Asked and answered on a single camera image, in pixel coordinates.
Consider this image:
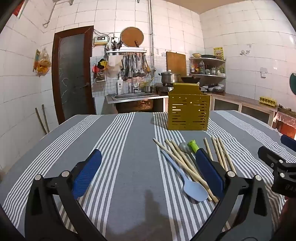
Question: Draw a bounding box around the lace cloth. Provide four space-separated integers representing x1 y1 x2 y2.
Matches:
274 111 296 125

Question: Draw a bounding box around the hanging plastic bag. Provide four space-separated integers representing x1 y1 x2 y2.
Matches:
37 49 52 76

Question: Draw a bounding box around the yellow slotted utensil holder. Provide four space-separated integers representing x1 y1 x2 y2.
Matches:
167 83 211 131

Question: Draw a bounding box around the gas stove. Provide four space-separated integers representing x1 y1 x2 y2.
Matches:
155 83 174 93

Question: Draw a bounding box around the steel sink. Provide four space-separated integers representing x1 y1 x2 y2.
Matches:
106 92 161 104

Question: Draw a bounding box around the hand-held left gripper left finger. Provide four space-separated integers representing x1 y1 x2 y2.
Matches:
24 149 107 241

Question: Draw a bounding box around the row of condiment bottles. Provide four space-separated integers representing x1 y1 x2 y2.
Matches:
191 61 226 76

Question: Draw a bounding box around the grey striped tablecloth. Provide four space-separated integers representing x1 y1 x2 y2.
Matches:
0 110 296 241

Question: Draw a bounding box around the metal corner shelf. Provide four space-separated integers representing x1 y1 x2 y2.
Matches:
189 57 226 87

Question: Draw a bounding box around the red side cabinet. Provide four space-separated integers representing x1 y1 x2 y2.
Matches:
273 108 296 140

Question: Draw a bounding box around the kitchen counter cabinet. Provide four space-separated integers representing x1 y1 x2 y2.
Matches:
162 91 278 127

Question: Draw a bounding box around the row of hanging kitchen utensils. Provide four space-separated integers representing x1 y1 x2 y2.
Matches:
120 53 151 79

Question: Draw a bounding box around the metal faucet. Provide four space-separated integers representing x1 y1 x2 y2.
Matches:
130 70 139 93

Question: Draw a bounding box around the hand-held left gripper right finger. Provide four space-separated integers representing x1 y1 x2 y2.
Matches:
192 148 275 241

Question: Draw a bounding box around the yellow and red hanging item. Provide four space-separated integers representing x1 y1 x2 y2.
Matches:
92 59 108 73

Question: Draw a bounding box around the green handled utensil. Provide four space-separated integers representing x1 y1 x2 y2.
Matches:
188 139 201 154

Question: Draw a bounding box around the pile of wooden chopsticks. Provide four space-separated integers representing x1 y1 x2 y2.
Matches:
153 137 237 204

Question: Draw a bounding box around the brown frosted glass door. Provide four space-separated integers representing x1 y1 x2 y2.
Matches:
52 26 96 124

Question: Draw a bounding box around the hanging wall card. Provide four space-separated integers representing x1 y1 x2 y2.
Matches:
33 49 41 72

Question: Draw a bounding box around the steel pot with lid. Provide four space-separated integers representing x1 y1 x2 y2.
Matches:
158 70 181 84

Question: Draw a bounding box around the hanging white cloth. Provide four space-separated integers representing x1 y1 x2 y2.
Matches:
107 56 123 73

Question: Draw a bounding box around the group of small bowls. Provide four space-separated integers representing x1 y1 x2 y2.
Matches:
200 84 225 93

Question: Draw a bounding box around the yellow wall poster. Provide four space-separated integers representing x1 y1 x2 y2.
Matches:
213 47 224 60

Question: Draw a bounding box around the leaning wooden stick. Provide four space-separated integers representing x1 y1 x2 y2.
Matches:
42 104 50 133
35 108 48 135

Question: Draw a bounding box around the rectangular wooden cutting board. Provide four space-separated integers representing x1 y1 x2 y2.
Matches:
166 51 187 77

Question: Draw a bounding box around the black wok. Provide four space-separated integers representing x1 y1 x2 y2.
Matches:
181 76 201 84

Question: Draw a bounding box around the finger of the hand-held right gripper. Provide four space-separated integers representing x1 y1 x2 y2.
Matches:
280 134 296 152
257 146 287 169

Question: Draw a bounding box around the yellow egg carton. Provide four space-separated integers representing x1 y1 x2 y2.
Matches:
259 96 278 106

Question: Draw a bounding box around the metal spoon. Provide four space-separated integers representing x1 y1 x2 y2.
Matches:
179 142 202 175

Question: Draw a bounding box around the round wooden cutting board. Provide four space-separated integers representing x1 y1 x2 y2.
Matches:
120 27 144 48

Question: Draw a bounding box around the metal wall rack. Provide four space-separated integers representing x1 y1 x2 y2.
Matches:
105 47 147 56

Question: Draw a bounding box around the white soap bottle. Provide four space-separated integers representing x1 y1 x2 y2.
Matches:
116 76 124 94

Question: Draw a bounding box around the wall controller box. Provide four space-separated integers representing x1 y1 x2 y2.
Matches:
93 36 108 46

